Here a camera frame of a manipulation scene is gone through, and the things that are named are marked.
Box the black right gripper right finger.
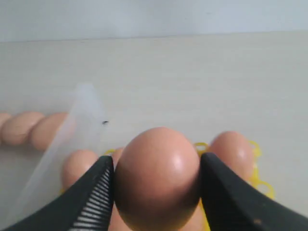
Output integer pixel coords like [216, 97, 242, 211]
[200, 153, 308, 231]

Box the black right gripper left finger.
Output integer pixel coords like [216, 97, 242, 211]
[6, 155, 114, 231]

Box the brown egg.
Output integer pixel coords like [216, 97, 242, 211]
[114, 127, 200, 231]
[108, 205, 210, 231]
[0, 111, 45, 146]
[30, 112, 68, 151]
[61, 150, 99, 190]
[111, 147, 124, 168]
[0, 112, 12, 132]
[207, 131, 254, 181]

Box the yellow plastic egg tray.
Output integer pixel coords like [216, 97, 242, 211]
[60, 141, 275, 231]

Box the clear plastic bin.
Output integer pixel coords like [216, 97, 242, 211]
[0, 84, 106, 228]

